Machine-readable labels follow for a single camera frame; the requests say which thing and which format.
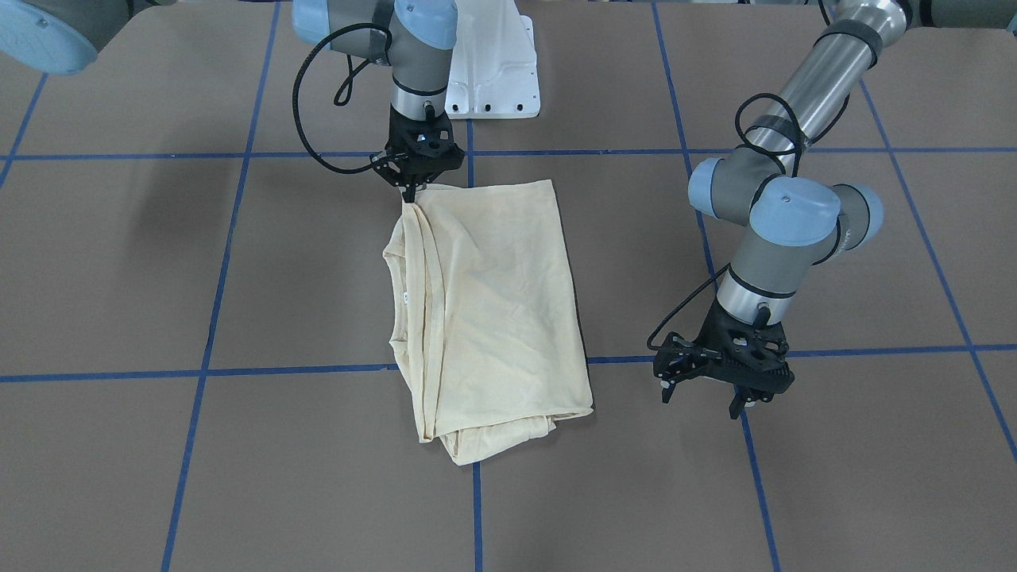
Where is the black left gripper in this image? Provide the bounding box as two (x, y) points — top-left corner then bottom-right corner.
(652, 303), (795, 420)

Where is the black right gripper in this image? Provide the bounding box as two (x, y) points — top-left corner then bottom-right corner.
(370, 105), (466, 203)

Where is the cream long-sleeve printed shirt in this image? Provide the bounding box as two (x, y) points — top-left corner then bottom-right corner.
(384, 179), (594, 466)

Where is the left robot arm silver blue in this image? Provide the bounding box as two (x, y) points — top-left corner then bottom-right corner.
(647, 1), (1015, 419)

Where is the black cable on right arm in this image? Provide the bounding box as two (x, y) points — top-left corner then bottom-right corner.
(291, 22), (398, 176)

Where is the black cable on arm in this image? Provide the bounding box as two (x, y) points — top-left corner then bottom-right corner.
(291, 22), (398, 176)
(645, 94), (851, 354)

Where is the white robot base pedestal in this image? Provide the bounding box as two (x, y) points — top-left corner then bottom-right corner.
(446, 1), (541, 120)

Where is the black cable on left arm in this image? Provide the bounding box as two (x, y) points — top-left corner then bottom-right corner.
(645, 94), (851, 354)

